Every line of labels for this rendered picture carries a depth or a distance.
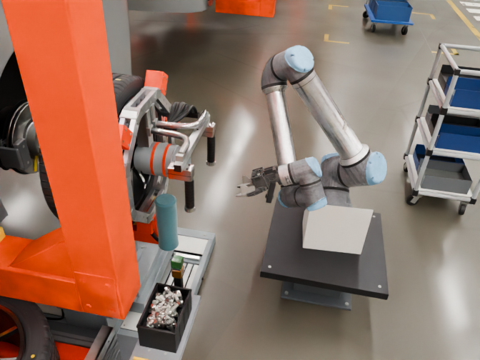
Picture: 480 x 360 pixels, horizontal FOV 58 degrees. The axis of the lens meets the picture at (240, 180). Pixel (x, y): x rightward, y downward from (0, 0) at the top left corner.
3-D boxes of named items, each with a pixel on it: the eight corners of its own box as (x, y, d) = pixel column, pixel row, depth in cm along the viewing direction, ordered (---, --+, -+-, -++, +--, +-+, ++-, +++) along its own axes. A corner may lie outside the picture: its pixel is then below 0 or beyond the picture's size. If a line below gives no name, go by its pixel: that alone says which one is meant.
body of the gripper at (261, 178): (251, 169, 188) (276, 162, 184) (258, 184, 192) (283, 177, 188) (248, 179, 181) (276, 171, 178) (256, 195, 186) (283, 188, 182)
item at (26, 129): (55, 156, 211) (46, 92, 197) (70, 158, 210) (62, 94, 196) (13, 184, 183) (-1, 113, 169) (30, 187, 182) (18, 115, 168)
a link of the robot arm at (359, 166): (364, 173, 214) (281, 47, 189) (394, 168, 200) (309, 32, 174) (351, 193, 207) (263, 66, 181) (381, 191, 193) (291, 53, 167)
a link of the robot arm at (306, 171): (321, 180, 174) (315, 156, 173) (292, 188, 178) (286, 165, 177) (323, 175, 183) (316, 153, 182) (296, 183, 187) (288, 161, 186)
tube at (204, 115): (166, 111, 188) (164, 88, 182) (208, 116, 185) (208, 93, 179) (151, 130, 174) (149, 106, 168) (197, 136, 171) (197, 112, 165)
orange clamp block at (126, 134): (113, 128, 155) (103, 121, 147) (133, 131, 154) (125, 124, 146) (109, 147, 154) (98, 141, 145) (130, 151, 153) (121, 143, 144)
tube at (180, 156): (149, 132, 172) (147, 108, 166) (196, 138, 170) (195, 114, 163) (132, 155, 158) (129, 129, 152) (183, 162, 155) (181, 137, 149)
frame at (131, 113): (164, 173, 219) (157, 71, 187) (176, 175, 218) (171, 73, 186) (120, 246, 175) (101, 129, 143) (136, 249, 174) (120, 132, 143)
